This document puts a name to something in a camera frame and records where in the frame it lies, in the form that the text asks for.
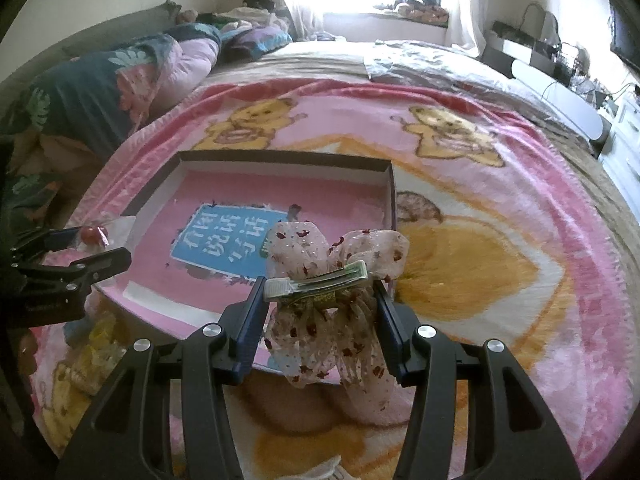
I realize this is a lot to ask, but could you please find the red bead earrings packet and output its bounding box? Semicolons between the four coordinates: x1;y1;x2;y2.
74;216;136;254

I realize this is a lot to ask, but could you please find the yellow hair ties plastic bag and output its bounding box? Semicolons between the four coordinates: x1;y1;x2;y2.
63;311;126;396

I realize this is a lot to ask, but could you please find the pink lace bow hair clip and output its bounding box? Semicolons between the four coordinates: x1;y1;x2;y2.
264;221;410;414

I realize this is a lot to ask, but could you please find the floral dark green quilt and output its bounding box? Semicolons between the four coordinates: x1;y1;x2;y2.
1;23;222;244

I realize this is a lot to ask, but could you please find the dark cardboard box tray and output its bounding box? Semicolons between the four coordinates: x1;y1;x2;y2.
98;151;396;339

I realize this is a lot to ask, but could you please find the pink bear pattern blanket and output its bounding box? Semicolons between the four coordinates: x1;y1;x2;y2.
32;79;639;474

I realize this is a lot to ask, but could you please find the purple teal pillow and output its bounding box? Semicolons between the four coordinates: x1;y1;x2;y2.
221;25;293;62

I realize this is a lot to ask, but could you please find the white drawer cabinet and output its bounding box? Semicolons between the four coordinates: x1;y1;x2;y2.
599;92;639;209

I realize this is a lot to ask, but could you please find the white bed footboard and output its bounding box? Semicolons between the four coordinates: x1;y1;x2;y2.
511;52;605;143

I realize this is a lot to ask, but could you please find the black flat television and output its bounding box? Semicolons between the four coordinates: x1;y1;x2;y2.
610;3;639;73

